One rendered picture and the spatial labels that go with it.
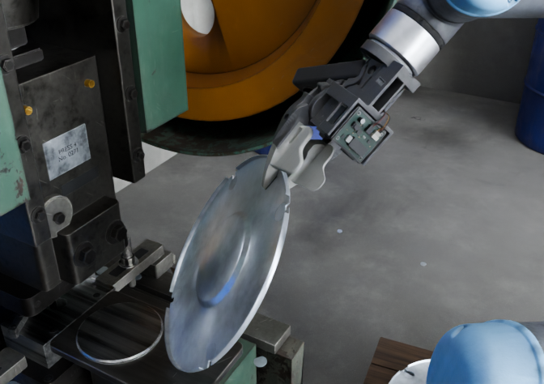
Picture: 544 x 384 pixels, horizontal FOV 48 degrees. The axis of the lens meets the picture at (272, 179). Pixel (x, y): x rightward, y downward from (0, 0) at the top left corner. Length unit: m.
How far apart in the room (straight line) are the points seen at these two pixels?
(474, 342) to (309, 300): 1.71
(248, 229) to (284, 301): 1.43
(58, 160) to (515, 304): 1.81
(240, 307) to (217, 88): 0.46
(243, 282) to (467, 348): 0.31
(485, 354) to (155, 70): 0.56
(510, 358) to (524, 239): 2.21
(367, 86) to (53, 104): 0.37
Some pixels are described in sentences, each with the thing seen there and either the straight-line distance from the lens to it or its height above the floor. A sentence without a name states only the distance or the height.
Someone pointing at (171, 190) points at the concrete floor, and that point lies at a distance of 2.84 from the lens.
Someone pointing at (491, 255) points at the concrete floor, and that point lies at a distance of 2.53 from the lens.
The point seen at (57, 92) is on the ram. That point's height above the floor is 1.14.
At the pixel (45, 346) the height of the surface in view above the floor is 0.78.
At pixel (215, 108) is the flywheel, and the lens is 1.06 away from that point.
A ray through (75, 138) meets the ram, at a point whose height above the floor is 1.08.
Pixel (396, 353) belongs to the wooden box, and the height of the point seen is 0.35.
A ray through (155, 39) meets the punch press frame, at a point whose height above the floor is 1.18.
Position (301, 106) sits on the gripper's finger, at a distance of 0.71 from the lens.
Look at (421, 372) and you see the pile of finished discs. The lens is 1.45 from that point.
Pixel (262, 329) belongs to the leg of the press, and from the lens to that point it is 1.12.
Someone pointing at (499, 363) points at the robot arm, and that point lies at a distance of 0.47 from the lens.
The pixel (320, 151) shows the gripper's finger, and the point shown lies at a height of 1.08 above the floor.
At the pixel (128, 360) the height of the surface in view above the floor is 0.78.
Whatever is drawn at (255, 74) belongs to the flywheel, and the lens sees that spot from 0.99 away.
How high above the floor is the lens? 1.41
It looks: 29 degrees down
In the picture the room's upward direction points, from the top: straight up
